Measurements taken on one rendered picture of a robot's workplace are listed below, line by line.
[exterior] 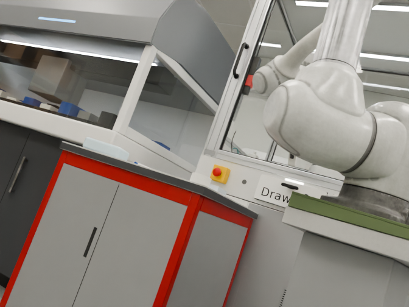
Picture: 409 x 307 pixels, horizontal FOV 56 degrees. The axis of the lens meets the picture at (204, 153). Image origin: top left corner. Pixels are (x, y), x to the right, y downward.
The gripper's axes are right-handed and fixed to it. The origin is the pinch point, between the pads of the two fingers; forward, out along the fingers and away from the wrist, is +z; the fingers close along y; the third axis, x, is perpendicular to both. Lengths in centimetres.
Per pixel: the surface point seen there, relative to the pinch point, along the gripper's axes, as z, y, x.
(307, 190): 14.5, 4.2, -6.7
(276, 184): 15.4, 3.7, 6.4
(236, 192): 23.1, 0.5, 23.4
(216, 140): 5.9, 12.5, 41.3
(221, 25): -26, 278, 185
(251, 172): 14.4, 6.5, 19.8
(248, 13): -42, 254, 141
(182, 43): -34, 38, 80
